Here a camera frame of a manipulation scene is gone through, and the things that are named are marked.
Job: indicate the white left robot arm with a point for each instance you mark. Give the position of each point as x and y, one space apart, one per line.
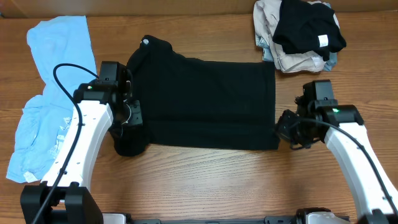
63 196

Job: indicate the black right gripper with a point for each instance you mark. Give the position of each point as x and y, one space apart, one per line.
283 130

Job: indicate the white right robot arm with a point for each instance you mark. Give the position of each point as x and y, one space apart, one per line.
319 118

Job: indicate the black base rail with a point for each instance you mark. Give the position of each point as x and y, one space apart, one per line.
214 221

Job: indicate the black t-shirt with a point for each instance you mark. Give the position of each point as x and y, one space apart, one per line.
194 103

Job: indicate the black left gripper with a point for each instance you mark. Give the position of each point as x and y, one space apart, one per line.
137 114

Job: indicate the folded beige garment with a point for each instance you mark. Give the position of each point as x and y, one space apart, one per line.
266 15

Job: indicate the folded black garment with tag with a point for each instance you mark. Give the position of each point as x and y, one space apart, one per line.
304 27

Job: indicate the light blue t-shirt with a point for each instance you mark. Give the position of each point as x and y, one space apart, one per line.
61 49

